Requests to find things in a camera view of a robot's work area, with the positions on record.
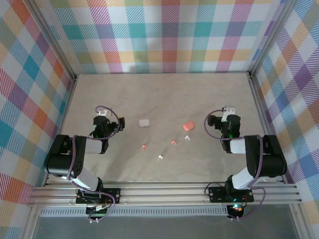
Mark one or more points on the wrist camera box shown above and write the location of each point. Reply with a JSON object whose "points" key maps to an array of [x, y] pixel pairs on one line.
{"points": [[102, 112], [229, 109]]}

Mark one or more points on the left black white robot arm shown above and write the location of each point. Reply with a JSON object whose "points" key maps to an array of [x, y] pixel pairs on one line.
{"points": [[59, 161]]}

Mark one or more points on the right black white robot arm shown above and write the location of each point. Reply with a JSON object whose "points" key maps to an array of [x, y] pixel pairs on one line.
{"points": [[269, 159]]}

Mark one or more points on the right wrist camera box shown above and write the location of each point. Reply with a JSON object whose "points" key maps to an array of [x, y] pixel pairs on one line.
{"points": [[229, 109]]}

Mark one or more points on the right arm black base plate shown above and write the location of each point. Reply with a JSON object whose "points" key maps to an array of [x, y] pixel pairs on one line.
{"points": [[216, 195]]}

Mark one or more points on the white earbud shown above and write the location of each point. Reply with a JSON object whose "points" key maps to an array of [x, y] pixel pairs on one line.
{"points": [[160, 157], [187, 137]]}

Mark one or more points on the aluminium frame post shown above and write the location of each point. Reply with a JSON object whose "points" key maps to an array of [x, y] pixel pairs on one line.
{"points": [[272, 37], [55, 37]]}

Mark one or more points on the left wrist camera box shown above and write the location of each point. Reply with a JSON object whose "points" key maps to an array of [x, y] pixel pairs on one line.
{"points": [[102, 112]]}

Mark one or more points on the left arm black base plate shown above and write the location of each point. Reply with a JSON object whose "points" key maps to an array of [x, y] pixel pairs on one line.
{"points": [[113, 195]]}

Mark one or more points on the orange earbud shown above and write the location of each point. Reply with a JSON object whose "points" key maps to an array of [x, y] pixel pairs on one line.
{"points": [[174, 142], [143, 147]]}

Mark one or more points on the aluminium mounting rail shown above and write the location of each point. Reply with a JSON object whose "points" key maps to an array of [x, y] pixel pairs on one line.
{"points": [[162, 196]]}

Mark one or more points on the aluminium side rail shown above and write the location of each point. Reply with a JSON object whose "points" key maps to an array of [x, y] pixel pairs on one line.
{"points": [[260, 112], [65, 112]]}

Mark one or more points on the orange earbud charging case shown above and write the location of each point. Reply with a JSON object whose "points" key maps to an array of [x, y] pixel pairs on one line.
{"points": [[188, 126]]}

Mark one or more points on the white earbud charging case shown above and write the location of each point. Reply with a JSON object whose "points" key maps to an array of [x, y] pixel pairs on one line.
{"points": [[144, 123]]}

